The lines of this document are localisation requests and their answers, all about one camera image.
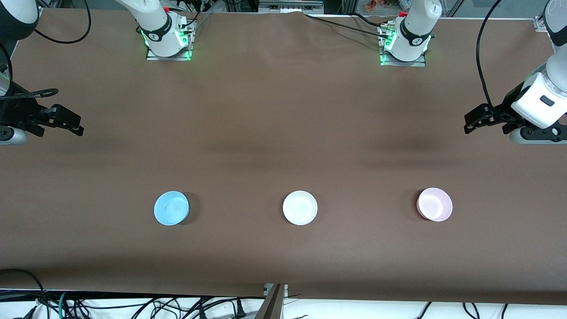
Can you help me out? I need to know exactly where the small orange object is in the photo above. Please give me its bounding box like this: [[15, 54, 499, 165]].
[[365, 0, 401, 12]]

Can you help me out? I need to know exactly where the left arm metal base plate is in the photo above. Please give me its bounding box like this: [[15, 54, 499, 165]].
[[380, 50, 427, 67]]

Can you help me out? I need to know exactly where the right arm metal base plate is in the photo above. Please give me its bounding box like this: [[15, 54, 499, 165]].
[[146, 43, 194, 62]]

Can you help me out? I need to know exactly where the white bowl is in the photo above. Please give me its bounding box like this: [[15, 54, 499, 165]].
[[283, 191, 318, 226]]

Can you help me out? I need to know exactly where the silver aluminium frame bar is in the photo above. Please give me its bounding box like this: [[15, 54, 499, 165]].
[[259, 0, 324, 13]]

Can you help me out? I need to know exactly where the pink bowl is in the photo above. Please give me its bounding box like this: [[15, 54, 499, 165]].
[[416, 187, 453, 222]]

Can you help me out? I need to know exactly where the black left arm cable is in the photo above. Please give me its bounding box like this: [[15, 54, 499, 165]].
[[476, 0, 511, 109]]

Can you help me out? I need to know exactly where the thick black cable loop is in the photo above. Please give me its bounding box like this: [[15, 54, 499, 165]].
[[0, 268, 47, 311]]

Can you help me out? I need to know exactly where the black cable on table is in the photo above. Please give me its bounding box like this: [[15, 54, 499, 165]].
[[303, 12, 392, 39]]

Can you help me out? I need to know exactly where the brown table cover sheet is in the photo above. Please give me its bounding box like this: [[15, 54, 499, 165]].
[[0, 8, 567, 306]]

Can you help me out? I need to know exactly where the grey metal frame post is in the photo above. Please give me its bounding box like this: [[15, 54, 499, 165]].
[[255, 284, 288, 319]]

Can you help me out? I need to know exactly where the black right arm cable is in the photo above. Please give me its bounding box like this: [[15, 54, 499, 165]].
[[0, 0, 92, 99]]

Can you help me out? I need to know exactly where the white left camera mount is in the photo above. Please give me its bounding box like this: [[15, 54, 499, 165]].
[[511, 72, 567, 129]]

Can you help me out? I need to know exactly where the blue bowl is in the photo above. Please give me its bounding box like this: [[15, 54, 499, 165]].
[[154, 191, 190, 226]]

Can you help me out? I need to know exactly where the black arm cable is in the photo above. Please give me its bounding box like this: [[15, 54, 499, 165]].
[[476, 0, 511, 109], [0, 0, 92, 99]]

